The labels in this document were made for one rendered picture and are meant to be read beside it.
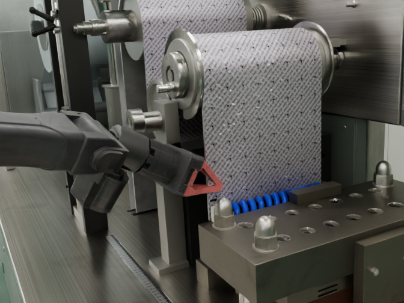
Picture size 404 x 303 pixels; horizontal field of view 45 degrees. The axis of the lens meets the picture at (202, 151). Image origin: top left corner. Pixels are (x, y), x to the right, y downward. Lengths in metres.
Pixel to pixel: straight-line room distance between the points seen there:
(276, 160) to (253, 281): 0.27
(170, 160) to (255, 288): 0.22
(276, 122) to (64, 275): 0.47
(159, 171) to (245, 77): 0.21
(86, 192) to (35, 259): 0.35
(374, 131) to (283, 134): 0.39
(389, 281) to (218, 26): 0.59
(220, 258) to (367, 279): 0.21
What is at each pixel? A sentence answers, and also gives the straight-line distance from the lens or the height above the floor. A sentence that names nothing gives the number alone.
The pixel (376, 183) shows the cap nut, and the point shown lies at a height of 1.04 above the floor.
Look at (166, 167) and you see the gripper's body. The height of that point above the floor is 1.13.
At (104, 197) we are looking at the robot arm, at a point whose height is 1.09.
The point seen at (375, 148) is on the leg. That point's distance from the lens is 1.20.
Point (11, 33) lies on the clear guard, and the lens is 1.71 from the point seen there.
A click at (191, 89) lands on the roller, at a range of 0.77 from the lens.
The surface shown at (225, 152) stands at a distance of 0.79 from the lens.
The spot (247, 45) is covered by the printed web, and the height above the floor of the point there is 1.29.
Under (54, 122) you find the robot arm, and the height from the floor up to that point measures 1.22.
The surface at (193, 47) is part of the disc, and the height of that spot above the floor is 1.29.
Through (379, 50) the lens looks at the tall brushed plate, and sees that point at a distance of 0.91.
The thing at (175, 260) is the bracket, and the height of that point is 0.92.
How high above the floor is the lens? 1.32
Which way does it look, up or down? 14 degrees down
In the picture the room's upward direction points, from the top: 3 degrees counter-clockwise
